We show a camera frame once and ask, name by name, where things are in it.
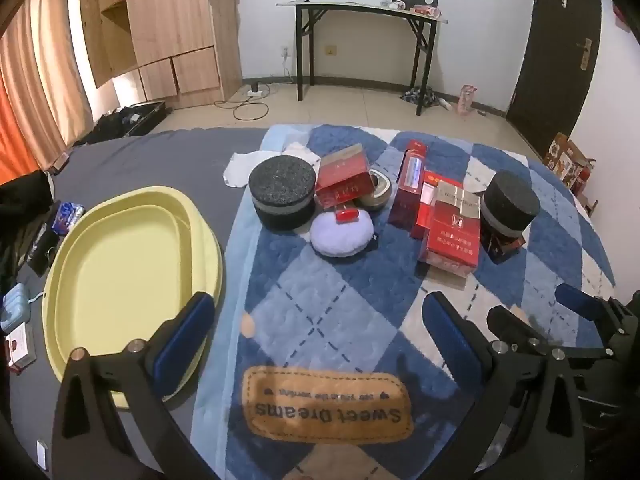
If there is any black folding table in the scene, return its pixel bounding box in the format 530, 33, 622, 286
276, 0, 448, 116

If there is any black suitcase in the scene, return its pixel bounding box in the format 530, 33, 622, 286
75, 101, 168, 147

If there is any red box with clear window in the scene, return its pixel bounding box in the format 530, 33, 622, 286
389, 141, 428, 228

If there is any white cloth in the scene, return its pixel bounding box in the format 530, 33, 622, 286
222, 142, 321, 190

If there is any printed cardboard box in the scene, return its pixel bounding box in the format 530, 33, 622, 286
542, 132, 596, 198

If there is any purple powder puff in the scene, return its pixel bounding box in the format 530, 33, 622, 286
310, 210, 376, 259

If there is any yellow plastic basin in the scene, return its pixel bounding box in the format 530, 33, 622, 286
42, 186, 224, 408

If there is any wooden wardrobe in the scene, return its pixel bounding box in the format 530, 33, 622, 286
79, 0, 243, 110

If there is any light blue case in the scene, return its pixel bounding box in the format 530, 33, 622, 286
1, 283, 32, 332

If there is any blue packet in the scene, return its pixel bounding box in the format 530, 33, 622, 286
51, 201, 83, 236

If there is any black plastic bag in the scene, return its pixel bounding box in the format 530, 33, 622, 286
27, 230, 61, 277

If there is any red box with gold edges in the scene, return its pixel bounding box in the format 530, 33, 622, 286
314, 143, 373, 209

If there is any black jacket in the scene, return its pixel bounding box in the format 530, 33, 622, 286
0, 169, 53, 281

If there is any blue checked rug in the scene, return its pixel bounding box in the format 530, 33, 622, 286
192, 124, 616, 480

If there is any black foam cylinder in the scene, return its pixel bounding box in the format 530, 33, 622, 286
480, 170, 541, 248
248, 156, 317, 233

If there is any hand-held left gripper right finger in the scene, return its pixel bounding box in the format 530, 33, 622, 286
422, 291, 586, 480

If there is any floor cable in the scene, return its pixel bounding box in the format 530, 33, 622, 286
215, 80, 296, 122

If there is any dark cloth pile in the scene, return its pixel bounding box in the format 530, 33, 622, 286
400, 87, 436, 106

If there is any orange and beige curtain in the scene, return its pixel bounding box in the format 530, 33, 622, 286
0, 0, 96, 186

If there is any large red and white carton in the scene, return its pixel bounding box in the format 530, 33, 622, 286
417, 184, 483, 292

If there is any dark red box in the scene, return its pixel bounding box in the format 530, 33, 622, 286
481, 230, 528, 264

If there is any black door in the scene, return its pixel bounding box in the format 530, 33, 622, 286
506, 0, 602, 158

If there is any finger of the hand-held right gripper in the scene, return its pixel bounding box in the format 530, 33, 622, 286
555, 282, 636, 351
487, 305, 551, 356

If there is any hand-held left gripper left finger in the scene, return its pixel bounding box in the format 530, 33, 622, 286
51, 291, 216, 480

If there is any white and red cigarette pack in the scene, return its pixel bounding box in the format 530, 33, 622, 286
4, 324, 38, 373

